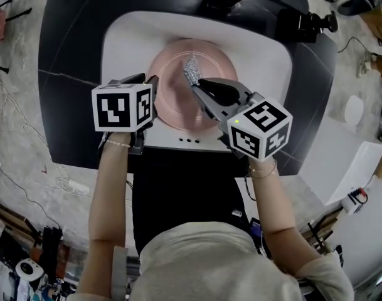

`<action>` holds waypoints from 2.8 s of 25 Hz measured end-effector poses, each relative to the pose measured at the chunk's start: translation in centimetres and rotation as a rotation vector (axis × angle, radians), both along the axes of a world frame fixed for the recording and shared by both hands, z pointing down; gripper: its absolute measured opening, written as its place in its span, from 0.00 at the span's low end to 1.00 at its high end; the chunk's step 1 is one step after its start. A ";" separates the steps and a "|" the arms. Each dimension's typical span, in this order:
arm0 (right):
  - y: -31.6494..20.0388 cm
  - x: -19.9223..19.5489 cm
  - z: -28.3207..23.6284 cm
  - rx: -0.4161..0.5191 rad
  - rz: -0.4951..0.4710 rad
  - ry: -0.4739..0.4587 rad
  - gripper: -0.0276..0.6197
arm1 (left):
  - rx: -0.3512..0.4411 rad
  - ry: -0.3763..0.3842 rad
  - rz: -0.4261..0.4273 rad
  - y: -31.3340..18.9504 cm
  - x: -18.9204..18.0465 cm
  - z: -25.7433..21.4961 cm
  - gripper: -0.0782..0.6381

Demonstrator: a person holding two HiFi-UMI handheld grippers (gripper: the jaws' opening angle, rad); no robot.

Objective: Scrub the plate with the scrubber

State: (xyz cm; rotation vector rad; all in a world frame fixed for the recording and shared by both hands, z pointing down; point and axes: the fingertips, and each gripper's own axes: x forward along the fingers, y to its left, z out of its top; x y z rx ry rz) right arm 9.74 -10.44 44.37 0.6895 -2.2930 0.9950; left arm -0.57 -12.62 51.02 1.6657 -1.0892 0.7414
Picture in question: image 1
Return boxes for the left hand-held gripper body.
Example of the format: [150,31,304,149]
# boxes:
[91,73,154,156]

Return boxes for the pearl bead bracelet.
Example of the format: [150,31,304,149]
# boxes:
[103,139,132,149]

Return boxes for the thin gold bracelet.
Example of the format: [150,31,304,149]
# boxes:
[248,158,279,180]

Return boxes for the white round device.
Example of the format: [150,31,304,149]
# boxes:
[14,258,45,282]

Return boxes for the white ceramic sink basin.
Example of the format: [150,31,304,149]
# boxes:
[100,10,294,153]

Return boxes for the person's beige shirt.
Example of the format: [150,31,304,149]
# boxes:
[67,221,355,301]

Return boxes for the brown cardboard box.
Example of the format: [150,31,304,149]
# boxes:
[359,1,382,47]

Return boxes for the pink round plate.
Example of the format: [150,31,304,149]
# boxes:
[146,38,239,132]

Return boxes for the person's left forearm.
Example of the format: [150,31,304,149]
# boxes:
[77,132,132,296]

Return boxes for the white oval bottle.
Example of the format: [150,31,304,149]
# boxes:
[345,95,365,134]

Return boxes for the white black headphones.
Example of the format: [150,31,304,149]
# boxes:
[336,0,374,17]

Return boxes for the black clamp device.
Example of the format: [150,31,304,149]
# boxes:
[276,7,339,44]

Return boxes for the plain white power strip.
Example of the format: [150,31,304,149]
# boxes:
[67,179,92,195]

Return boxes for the person's right forearm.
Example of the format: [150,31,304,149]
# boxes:
[246,157,324,277]

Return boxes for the silver steel wool scrubber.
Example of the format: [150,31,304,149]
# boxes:
[182,54,203,87]

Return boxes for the white flat box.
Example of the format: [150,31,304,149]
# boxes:
[299,114,382,207]

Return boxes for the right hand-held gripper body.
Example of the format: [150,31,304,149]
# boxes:
[206,84,294,161]

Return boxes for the white tangled cable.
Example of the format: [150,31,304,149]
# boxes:
[0,70,94,199]

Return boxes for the black thin cable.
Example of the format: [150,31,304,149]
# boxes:
[337,36,381,55]

